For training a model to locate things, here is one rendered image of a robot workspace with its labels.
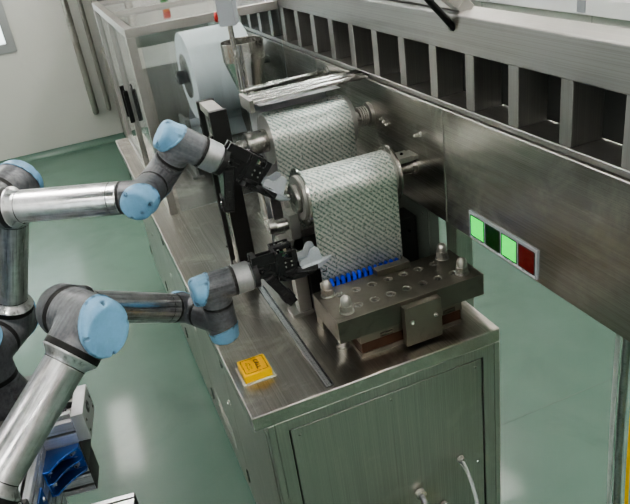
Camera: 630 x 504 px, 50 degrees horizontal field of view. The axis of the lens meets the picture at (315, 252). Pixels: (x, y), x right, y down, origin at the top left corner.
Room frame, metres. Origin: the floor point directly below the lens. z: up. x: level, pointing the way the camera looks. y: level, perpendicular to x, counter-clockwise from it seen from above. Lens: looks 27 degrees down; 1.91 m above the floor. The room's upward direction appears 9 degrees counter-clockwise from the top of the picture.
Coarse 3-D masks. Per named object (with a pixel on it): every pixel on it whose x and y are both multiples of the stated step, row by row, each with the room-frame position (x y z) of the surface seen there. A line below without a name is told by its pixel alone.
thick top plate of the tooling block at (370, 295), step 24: (432, 264) 1.54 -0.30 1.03; (336, 288) 1.49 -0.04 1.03; (360, 288) 1.47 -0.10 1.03; (384, 288) 1.45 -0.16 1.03; (408, 288) 1.44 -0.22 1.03; (432, 288) 1.42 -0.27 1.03; (456, 288) 1.43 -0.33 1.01; (480, 288) 1.45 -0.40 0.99; (336, 312) 1.38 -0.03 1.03; (360, 312) 1.36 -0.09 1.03; (384, 312) 1.37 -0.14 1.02; (336, 336) 1.35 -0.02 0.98; (360, 336) 1.35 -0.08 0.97
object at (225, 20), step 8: (216, 0) 2.09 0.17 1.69; (224, 0) 2.09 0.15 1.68; (232, 0) 2.10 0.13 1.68; (216, 8) 2.09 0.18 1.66; (224, 8) 2.09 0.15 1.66; (232, 8) 2.09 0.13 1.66; (216, 16) 2.12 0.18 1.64; (224, 16) 2.09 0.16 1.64; (232, 16) 2.09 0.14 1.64; (224, 24) 2.09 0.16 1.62; (232, 24) 2.09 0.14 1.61
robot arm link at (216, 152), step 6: (210, 138) 1.55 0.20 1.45; (210, 144) 1.52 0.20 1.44; (216, 144) 1.53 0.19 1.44; (222, 144) 1.55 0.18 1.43; (210, 150) 1.51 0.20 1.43; (216, 150) 1.52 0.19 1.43; (222, 150) 1.53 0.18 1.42; (210, 156) 1.51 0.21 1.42; (216, 156) 1.51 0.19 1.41; (222, 156) 1.52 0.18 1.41; (204, 162) 1.51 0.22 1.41; (210, 162) 1.51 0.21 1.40; (216, 162) 1.51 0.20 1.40; (204, 168) 1.52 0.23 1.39; (210, 168) 1.51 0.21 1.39; (216, 168) 1.52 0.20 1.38
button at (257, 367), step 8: (248, 360) 1.38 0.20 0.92; (256, 360) 1.38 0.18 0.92; (264, 360) 1.37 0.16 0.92; (240, 368) 1.36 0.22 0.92; (248, 368) 1.35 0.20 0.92; (256, 368) 1.35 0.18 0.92; (264, 368) 1.34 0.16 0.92; (248, 376) 1.32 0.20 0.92; (256, 376) 1.33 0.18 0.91; (264, 376) 1.33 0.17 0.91
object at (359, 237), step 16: (352, 208) 1.56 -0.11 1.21; (368, 208) 1.58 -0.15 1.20; (384, 208) 1.59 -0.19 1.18; (320, 224) 1.54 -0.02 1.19; (336, 224) 1.55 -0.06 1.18; (352, 224) 1.56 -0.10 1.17; (368, 224) 1.57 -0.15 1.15; (384, 224) 1.59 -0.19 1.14; (320, 240) 1.53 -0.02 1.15; (336, 240) 1.55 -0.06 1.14; (352, 240) 1.56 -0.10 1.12; (368, 240) 1.57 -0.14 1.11; (384, 240) 1.59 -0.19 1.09; (400, 240) 1.60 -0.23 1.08; (336, 256) 1.54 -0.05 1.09; (352, 256) 1.56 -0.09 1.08; (368, 256) 1.57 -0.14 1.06; (384, 256) 1.59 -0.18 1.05; (336, 272) 1.54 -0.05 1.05
